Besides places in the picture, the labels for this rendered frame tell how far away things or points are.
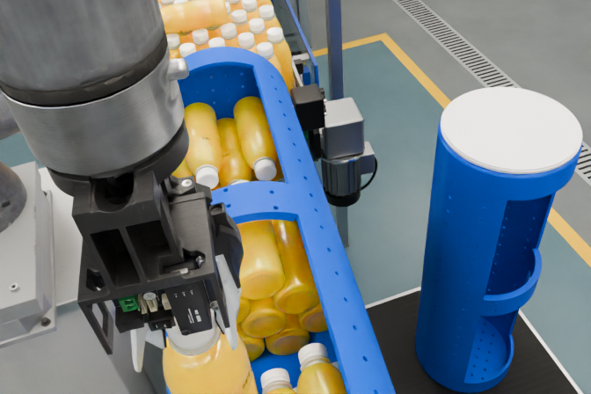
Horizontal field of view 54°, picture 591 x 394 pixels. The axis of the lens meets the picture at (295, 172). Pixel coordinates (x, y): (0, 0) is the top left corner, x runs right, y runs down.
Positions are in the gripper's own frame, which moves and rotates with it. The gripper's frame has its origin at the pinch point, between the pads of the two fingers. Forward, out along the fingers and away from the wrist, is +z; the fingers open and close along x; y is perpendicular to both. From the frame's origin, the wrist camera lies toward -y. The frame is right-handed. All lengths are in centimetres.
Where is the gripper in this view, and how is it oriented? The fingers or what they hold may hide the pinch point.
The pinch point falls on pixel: (190, 320)
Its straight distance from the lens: 46.2
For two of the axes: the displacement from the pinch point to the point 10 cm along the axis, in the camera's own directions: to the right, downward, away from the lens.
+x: 9.8, -2.0, 1.0
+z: 0.8, 7.3, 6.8
